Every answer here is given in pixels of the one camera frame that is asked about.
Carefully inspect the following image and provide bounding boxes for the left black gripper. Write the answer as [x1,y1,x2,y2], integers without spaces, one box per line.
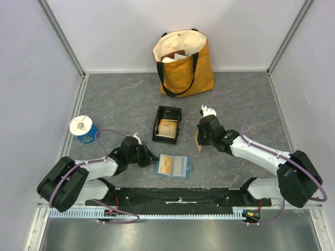
[127,142,160,168]

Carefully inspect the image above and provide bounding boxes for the black plastic tray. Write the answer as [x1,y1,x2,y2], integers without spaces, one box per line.
[152,105,182,145]

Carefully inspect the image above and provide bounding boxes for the teal leather card holder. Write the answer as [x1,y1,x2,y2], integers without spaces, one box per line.
[155,155,193,178]

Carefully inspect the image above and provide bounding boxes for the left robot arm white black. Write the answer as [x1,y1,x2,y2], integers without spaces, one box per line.
[37,135,159,212]

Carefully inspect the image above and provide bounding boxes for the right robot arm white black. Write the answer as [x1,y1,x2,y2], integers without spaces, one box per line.
[197,115,322,208]

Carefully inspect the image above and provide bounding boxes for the blue patterned cup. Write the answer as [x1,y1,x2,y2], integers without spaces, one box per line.
[75,123,98,144]

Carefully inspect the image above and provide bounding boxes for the orange tote bag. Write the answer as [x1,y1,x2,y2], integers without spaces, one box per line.
[153,29,214,97]

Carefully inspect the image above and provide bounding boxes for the white toilet paper roll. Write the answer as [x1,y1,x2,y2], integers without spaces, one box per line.
[69,115,93,136]

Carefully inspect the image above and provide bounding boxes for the white items in bag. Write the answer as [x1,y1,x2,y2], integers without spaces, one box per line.
[161,53,187,63]

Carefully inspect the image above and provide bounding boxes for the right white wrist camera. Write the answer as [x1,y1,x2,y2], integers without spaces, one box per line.
[199,105,217,118]

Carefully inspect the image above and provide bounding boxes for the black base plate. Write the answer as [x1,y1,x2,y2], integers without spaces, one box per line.
[100,188,272,215]

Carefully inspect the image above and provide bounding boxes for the blue slotted cable duct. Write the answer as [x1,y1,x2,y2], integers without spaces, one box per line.
[48,208,247,220]

